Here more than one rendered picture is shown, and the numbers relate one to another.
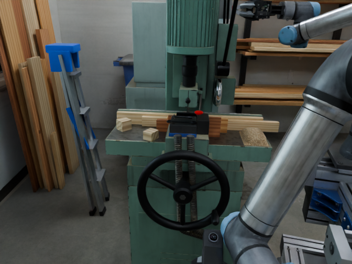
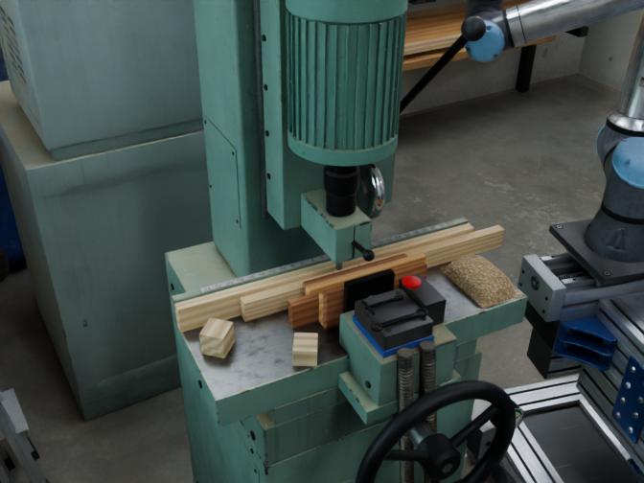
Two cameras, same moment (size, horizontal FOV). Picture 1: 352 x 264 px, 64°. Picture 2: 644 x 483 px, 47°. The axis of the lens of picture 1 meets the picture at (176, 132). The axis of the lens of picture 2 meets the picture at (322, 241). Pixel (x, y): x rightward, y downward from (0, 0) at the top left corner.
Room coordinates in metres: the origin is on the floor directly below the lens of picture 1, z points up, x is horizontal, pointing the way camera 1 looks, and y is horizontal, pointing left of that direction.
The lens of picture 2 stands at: (0.18, 0.52, 1.71)
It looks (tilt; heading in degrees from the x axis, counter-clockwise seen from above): 33 degrees down; 330
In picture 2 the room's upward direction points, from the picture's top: 1 degrees clockwise
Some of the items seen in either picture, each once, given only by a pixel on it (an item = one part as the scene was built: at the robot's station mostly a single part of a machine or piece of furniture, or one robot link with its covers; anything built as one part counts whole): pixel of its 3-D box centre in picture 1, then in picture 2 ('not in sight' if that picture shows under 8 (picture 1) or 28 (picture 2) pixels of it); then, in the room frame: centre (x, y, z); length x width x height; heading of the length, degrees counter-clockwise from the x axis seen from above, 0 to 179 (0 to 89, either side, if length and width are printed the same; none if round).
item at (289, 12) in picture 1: (286, 11); not in sight; (1.37, -0.48, 1.36); 0.08 x 0.05 x 0.08; 177
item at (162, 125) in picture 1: (186, 126); (350, 296); (1.04, -0.04, 0.92); 0.23 x 0.02 x 0.05; 87
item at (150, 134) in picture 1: (151, 134); (305, 349); (0.97, 0.09, 0.92); 0.05 x 0.04 x 0.03; 148
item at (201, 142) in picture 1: (187, 143); (395, 347); (0.90, -0.04, 0.92); 0.15 x 0.13 x 0.09; 87
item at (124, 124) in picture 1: (123, 124); (217, 337); (1.06, 0.21, 0.92); 0.05 x 0.04 x 0.04; 134
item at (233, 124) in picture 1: (209, 123); (380, 269); (1.09, -0.14, 0.92); 0.55 x 0.02 x 0.04; 87
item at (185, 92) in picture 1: (189, 96); (335, 226); (1.11, -0.05, 1.03); 0.14 x 0.07 x 0.09; 177
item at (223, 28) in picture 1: (226, 42); not in sight; (1.30, -0.21, 1.23); 0.09 x 0.08 x 0.15; 177
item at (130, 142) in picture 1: (187, 144); (368, 337); (0.99, -0.04, 0.87); 0.61 x 0.30 x 0.06; 87
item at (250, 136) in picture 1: (253, 133); (480, 273); (0.99, -0.29, 0.92); 0.14 x 0.09 x 0.04; 177
